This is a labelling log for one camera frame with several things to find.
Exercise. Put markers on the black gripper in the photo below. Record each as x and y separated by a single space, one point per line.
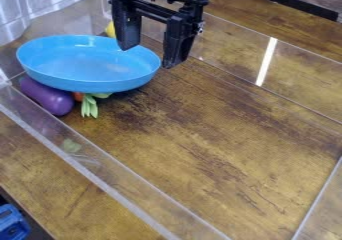
185 24

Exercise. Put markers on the yellow toy lemon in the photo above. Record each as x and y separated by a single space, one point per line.
110 30

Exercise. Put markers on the blue plastic tray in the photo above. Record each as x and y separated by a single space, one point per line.
86 63

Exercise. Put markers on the orange toy carrot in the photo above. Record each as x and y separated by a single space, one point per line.
89 102

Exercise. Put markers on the black bar on table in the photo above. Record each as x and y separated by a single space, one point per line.
309 8

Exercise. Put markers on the purple toy eggplant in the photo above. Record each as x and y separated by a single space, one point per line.
57 101

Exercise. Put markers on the clear acrylic barrier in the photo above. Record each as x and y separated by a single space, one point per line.
222 152

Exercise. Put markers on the blue object at corner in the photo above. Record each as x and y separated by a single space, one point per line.
14 226

